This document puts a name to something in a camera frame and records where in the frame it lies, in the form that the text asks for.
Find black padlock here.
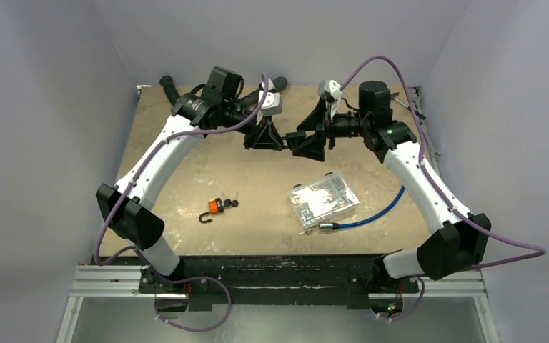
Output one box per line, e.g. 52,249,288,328
282,131,307,151

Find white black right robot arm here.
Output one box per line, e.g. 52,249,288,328
286,80,491,291

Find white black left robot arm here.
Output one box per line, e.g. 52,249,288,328
94,66,287,292

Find clear plastic parts box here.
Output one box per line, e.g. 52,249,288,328
287,171,360,234

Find small hammer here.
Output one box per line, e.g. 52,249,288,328
390,92,427,121

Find orange padlock with keys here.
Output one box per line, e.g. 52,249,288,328
198,193,239,224

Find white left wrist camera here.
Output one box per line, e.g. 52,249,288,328
259,79,282,116

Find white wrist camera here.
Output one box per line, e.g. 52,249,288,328
317,79,343,120
259,79,282,116

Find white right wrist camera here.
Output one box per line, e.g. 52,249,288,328
317,79,343,120

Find black corrugated hose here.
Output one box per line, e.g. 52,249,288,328
159,75,289,107

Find blue hose with fitting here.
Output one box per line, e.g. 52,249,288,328
299,185,405,237

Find black aluminium base frame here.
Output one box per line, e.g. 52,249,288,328
68,255,488,314

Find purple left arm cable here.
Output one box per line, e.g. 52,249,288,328
93,72,271,333

